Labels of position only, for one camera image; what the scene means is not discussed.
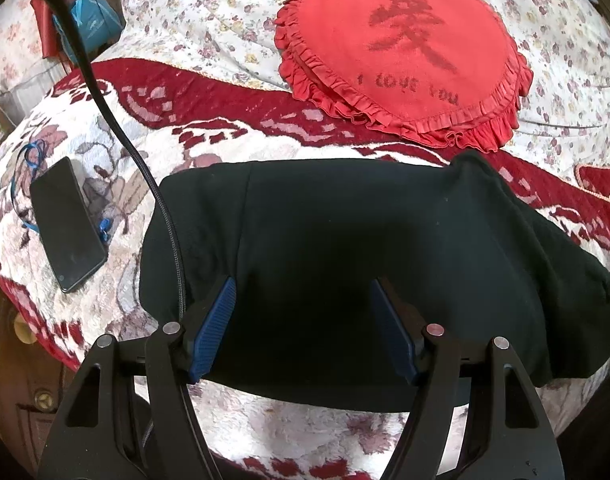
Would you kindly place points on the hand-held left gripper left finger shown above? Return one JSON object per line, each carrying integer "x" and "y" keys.
{"x": 212, "y": 330}

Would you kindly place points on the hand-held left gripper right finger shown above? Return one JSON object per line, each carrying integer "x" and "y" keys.
{"x": 392, "y": 335}

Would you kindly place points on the black pants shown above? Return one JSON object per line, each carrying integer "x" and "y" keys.
{"x": 310, "y": 230}

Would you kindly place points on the black smartphone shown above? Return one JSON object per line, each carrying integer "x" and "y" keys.
{"x": 67, "y": 225}

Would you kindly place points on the brown wooden furniture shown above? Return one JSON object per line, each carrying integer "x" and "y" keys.
{"x": 15, "y": 385}

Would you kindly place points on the red and white plush blanket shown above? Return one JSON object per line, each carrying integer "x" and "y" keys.
{"x": 110, "y": 125}

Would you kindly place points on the red heart-shaped ruffled pillow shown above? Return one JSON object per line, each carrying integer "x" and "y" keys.
{"x": 400, "y": 60}

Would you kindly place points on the white floral quilt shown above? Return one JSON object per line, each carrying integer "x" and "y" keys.
{"x": 210, "y": 20}

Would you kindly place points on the blue bag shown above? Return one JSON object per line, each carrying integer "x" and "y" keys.
{"x": 92, "y": 15}

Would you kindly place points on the pink floral bedding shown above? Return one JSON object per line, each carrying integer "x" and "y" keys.
{"x": 15, "y": 50}

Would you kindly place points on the red hanging cloth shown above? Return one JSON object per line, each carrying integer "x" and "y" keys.
{"x": 45, "y": 25}

